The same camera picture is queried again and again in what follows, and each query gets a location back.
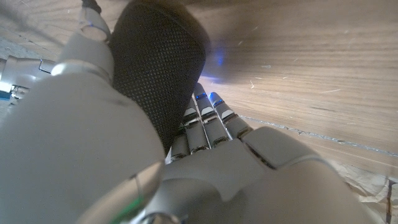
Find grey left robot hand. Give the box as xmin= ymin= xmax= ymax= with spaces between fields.
xmin=0 ymin=6 xmax=377 ymax=224

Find black cylindrical mesh speaker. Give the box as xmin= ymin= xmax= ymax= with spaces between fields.
xmin=108 ymin=0 xmax=208 ymax=153

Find printed building backdrop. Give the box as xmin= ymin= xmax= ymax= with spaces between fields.
xmin=329 ymin=160 xmax=398 ymax=224

